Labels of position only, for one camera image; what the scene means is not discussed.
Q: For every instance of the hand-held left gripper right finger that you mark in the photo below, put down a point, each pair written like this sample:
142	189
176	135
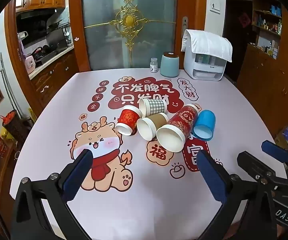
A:
210	177

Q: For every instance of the wooden side cabinet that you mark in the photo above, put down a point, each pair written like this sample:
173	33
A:
271	90

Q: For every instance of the white quilted cloth cover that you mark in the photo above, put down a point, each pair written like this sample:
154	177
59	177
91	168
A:
206	42

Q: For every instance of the teal canister with brown lid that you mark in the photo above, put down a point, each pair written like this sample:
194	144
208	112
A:
169	65

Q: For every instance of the small red paper cup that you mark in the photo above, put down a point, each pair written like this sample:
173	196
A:
129	117

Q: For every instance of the small white pill bottle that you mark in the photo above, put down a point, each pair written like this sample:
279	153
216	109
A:
153	66

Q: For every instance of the wooden shelf with small boxes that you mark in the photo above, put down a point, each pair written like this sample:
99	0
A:
267	27

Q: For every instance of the white wall switch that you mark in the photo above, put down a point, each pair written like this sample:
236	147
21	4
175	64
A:
215	6

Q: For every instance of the black cooking pans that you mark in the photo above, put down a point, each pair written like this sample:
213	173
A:
44	53

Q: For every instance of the blue plastic cup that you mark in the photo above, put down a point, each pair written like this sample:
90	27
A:
206	121

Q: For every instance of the brown kraft paper cup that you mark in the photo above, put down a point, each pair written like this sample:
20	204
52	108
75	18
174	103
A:
156	121

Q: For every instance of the metal mop pole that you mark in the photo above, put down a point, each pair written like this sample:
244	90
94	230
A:
8	85

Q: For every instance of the black range hood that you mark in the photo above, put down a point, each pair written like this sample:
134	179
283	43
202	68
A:
40	13

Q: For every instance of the checked paper cup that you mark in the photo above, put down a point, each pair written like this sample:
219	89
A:
156	106

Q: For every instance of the pink box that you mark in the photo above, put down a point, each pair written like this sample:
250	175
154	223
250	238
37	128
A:
30	65

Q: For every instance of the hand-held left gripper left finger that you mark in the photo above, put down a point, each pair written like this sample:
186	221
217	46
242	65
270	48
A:
77	172

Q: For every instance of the tall red patterned paper cup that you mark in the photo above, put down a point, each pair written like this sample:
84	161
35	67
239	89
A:
183	119

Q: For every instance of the dark basket with red contents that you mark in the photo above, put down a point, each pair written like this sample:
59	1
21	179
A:
14	127

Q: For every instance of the frosted glass door gold ornament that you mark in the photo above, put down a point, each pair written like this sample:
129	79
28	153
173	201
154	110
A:
129	20

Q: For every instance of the white countertop appliance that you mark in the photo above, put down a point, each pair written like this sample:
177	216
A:
203	71

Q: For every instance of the wooden lower kitchen cabinet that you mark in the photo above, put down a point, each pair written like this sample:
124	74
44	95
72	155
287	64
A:
56	77

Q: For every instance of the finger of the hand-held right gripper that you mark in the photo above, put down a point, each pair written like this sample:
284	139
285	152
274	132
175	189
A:
275	150
251	162

